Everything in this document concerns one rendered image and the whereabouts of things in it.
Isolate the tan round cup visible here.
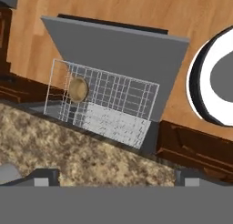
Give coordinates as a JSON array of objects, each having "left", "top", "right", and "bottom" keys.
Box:
[{"left": 68, "top": 76, "right": 90, "bottom": 104}]

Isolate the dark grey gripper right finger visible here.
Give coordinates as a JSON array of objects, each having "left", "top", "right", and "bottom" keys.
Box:
[{"left": 175, "top": 168, "right": 233, "bottom": 188}]

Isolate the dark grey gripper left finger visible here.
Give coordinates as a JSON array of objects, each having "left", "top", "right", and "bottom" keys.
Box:
[{"left": 0, "top": 168, "right": 60, "bottom": 188}]

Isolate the dark wooden cupboard run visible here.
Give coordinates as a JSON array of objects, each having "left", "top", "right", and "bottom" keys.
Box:
[{"left": 0, "top": 7, "right": 66, "bottom": 107}]

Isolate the black dishwasher door handle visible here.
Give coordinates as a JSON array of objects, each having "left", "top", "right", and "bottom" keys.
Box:
[{"left": 56, "top": 13, "right": 169, "bottom": 36}]

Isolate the white and black round object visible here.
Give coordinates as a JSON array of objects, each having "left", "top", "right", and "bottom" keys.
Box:
[{"left": 185, "top": 25, "right": 233, "bottom": 127}]

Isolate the dark wooden drawer front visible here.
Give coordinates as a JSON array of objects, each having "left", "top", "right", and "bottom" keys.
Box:
[{"left": 156, "top": 120, "right": 233, "bottom": 185}]

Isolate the pale grey rounded object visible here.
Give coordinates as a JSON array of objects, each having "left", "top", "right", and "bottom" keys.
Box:
[{"left": 0, "top": 163, "right": 23, "bottom": 186}]

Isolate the white wire dishwasher rack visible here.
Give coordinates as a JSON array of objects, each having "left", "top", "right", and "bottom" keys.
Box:
[{"left": 43, "top": 58, "right": 161, "bottom": 150}]

